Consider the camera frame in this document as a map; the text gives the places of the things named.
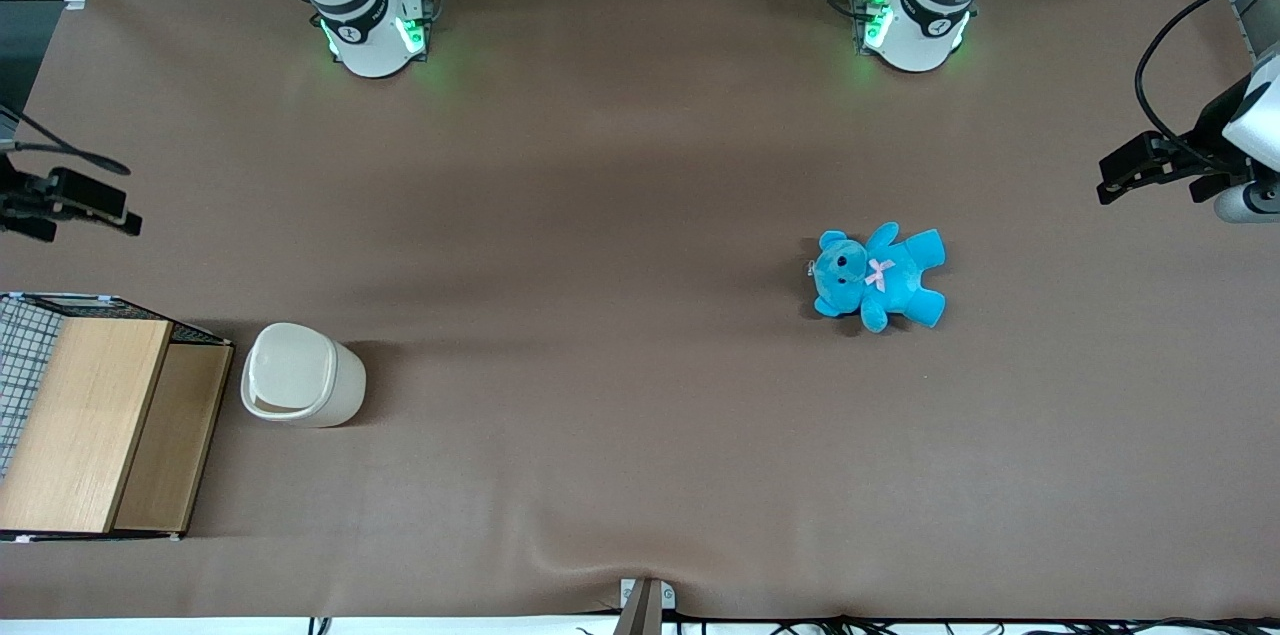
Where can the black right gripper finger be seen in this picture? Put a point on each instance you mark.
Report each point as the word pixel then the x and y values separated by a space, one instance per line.
pixel 122 222
pixel 25 226

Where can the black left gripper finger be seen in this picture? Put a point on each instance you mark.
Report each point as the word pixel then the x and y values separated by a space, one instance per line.
pixel 1220 185
pixel 1125 188

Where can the cream swing-lid trash can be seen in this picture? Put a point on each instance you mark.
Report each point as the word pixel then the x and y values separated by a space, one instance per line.
pixel 310 380

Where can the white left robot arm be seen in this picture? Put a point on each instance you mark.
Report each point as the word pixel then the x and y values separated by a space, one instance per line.
pixel 920 25

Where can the blue teddy bear plush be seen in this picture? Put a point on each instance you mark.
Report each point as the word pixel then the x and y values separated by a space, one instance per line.
pixel 895 280

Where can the brown table mat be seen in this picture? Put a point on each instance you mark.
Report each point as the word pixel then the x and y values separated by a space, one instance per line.
pixel 600 315

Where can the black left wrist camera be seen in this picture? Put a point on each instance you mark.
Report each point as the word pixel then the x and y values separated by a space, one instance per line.
pixel 1150 153

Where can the wooden cabinet with black frame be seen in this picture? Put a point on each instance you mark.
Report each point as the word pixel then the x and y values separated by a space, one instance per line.
pixel 80 425

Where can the metal table edge bracket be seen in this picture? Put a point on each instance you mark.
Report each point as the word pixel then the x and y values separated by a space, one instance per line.
pixel 647 605

